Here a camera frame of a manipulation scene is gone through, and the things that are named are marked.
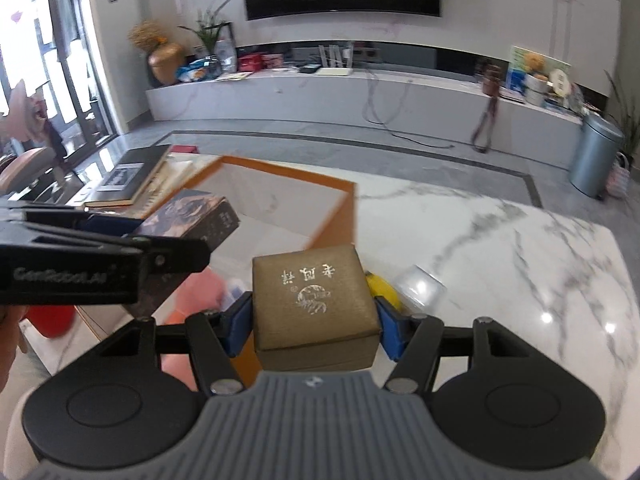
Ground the clear acrylic cube box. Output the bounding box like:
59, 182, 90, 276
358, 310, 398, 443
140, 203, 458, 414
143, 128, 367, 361
393, 266, 446, 314

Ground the dark patterned book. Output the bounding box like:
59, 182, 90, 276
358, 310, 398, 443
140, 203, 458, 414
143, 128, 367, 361
133, 187, 241, 322

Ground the brown square gift box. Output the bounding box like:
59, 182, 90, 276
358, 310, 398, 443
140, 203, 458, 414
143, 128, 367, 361
253, 245, 381, 372

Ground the black cover photo book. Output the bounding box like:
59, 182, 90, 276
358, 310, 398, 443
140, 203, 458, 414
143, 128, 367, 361
84, 144, 171, 208

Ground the orange open storage box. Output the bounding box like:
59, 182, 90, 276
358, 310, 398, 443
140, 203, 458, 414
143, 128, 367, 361
164, 155, 359, 388

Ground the gold round vase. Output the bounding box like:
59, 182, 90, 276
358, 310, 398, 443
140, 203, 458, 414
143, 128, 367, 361
148, 42, 186, 86

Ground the blue snack bag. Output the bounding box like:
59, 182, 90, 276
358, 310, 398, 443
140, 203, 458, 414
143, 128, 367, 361
176, 56, 222, 82

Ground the red box on console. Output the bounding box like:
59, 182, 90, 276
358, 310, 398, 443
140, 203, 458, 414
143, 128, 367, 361
238, 53, 264, 73

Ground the green potted plant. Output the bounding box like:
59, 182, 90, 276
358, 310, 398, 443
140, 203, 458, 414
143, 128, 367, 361
179, 0, 232, 79

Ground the white marble TV console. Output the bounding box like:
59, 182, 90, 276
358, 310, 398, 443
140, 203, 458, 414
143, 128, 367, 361
146, 70, 582, 169

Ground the white wifi router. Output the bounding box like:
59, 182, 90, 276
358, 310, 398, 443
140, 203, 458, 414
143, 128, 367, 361
317, 44, 354, 76

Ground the grey metal trash bin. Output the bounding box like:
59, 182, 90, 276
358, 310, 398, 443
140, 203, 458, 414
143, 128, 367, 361
568, 114, 625, 198

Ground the teddy bear picture box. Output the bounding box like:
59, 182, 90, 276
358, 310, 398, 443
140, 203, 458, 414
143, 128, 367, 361
506, 46, 573, 107

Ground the black cable on console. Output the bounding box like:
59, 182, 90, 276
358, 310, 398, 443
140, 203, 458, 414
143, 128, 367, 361
361, 66, 457, 150

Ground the brown camera with strap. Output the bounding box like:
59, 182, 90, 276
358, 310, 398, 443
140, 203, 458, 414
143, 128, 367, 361
471, 58, 501, 154

